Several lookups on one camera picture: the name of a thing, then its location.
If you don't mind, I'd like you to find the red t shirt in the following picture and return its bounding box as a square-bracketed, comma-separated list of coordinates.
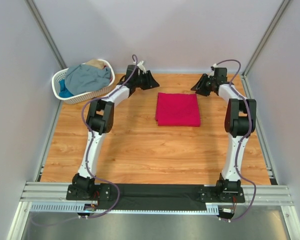
[155, 92, 201, 127]

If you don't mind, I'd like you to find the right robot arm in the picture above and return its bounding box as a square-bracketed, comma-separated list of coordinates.
[191, 64, 257, 203]

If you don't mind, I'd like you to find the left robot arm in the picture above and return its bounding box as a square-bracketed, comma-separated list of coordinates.
[66, 64, 160, 200]

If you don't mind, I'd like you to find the beige garment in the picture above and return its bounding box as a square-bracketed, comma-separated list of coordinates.
[84, 59, 106, 70]

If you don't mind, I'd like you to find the grey blue shirt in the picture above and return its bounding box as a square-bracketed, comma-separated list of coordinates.
[64, 64, 112, 96]

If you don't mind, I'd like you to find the bright blue garment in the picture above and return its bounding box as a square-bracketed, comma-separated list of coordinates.
[58, 79, 74, 98]

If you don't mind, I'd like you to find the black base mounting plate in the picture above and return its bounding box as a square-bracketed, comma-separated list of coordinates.
[69, 183, 245, 210]

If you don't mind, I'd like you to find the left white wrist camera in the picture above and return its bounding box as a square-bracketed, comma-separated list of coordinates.
[137, 60, 147, 74]

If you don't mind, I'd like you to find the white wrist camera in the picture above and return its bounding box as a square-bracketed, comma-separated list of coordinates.
[137, 60, 147, 74]
[209, 63, 218, 77]

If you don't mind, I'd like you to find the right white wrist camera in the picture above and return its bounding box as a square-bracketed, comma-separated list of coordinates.
[209, 63, 218, 77]

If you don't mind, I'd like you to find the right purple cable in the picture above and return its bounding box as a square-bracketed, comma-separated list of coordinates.
[214, 59, 257, 223]

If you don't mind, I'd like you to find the purple cable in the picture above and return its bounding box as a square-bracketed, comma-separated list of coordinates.
[214, 59, 257, 223]
[81, 54, 138, 218]

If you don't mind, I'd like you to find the right aluminium corner post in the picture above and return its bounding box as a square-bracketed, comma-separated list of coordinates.
[241, 0, 294, 76]

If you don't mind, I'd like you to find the aluminium corner post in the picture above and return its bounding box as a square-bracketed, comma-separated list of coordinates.
[241, 0, 294, 76]
[25, 0, 67, 69]

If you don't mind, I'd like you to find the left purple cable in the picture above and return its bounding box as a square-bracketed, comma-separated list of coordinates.
[81, 54, 138, 218]

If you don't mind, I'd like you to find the slotted grey cable duct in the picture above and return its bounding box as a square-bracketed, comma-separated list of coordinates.
[30, 202, 234, 216]

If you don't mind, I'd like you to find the left aluminium corner post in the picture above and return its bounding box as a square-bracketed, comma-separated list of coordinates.
[25, 0, 67, 69]

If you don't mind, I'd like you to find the aluminium frame rail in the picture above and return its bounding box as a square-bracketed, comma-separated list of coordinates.
[7, 101, 65, 240]

